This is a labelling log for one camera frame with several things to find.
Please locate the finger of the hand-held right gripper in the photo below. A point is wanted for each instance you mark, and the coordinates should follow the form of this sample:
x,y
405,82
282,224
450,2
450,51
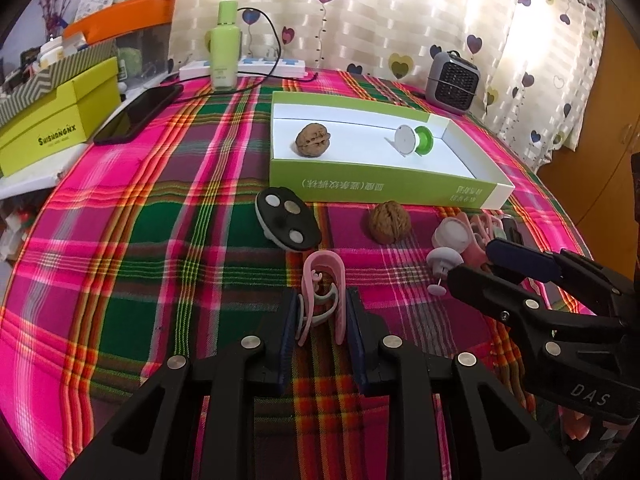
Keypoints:
x,y
530,260
480,285

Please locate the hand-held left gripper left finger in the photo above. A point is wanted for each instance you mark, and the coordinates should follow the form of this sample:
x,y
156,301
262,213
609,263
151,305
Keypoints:
x,y
289,332

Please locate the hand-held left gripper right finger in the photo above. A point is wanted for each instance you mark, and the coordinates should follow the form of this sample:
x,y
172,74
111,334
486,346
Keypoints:
x,y
358,342

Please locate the white mushroom-shaped knob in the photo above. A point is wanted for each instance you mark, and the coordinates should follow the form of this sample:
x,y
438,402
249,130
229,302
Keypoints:
x,y
444,260

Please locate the white round cap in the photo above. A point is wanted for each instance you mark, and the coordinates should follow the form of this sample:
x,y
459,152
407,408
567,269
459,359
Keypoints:
x,y
452,235

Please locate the pink clip with green pad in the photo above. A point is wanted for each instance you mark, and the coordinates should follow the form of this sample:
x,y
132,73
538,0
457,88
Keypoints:
x,y
482,222

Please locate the pink clip with white hook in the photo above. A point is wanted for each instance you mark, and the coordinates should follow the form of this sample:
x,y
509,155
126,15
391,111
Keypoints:
x,y
322,272

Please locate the brown walnut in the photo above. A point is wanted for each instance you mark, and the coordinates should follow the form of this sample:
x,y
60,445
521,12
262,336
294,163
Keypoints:
x,y
312,140
390,222

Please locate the black oval magnet holder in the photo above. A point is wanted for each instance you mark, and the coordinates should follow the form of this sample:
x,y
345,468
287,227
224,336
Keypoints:
x,y
287,217

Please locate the green and white cardboard box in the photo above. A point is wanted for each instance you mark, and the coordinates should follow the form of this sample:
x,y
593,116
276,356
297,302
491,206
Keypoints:
x,y
350,185

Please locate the white and green suction hook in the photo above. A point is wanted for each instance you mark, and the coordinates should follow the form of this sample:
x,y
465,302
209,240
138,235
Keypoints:
x,y
412,140

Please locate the small grey heater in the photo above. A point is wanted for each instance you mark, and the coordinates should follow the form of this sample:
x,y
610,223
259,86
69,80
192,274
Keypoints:
x,y
452,80

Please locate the white and blue power strip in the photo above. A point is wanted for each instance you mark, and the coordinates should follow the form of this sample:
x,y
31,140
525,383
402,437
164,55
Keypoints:
x,y
270,67

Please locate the black smartphone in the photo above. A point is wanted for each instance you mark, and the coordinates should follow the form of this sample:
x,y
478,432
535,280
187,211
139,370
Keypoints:
x,y
137,112

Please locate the cream curtain with hearts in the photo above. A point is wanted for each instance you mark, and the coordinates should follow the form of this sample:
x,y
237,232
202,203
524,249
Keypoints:
x,y
380,15

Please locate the light green lotion bottle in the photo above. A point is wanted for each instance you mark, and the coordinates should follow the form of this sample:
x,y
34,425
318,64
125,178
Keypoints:
x,y
223,50

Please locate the white side shelf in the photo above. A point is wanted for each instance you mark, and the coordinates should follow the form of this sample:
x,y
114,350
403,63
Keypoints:
x,y
30,182

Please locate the lime green shoe box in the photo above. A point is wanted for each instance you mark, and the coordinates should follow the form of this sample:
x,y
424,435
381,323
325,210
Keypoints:
x,y
60,120

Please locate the clear plastic storage bin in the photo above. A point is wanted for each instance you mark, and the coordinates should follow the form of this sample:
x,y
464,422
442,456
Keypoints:
x,y
145,55

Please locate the grey zigzag patterned box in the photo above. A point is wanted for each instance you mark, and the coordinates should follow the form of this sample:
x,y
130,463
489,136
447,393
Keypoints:
x,y
55,77

